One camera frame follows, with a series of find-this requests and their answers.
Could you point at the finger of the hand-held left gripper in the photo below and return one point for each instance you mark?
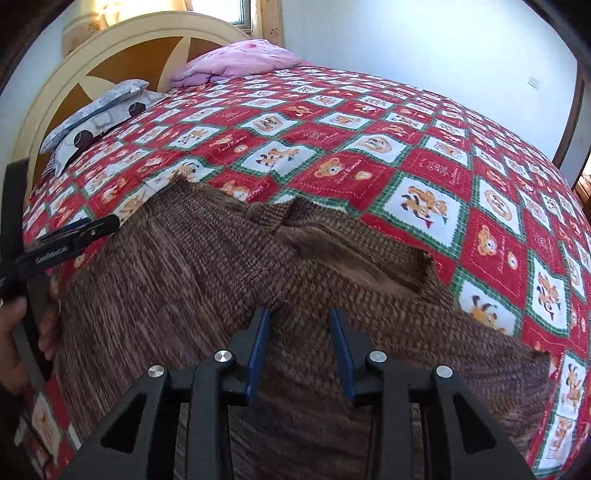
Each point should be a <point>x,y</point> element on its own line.
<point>99,226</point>
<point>62,235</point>

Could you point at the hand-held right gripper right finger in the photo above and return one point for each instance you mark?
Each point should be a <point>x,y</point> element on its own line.
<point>342,355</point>

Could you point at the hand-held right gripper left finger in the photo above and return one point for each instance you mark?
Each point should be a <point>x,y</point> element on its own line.
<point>258,355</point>

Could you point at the brown knitted sweater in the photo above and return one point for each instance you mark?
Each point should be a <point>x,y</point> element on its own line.
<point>184,286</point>

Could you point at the person's left hand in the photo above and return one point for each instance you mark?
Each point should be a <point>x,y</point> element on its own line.
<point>9,355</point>

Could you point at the white pillow with black dots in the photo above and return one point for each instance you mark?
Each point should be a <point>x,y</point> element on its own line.
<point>115,117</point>

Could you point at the cream and wooden headboard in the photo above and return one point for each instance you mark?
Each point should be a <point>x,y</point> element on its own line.
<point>138,55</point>

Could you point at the red patterned bedspread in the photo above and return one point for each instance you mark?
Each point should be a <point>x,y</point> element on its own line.
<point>415,161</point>

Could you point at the wide yellow curtain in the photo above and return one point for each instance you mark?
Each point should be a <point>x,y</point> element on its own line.
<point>92,18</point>

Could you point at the pink pillow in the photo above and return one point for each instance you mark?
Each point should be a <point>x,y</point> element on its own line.
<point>240,60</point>

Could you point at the window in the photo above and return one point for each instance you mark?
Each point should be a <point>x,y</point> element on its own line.
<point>242,11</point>

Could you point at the narrow yellow curtain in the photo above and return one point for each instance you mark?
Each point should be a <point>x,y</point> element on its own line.
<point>270,23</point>

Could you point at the brown door frame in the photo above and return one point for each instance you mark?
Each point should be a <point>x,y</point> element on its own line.
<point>570,124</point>

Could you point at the white wall socket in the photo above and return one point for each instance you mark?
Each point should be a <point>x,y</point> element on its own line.
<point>534,82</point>

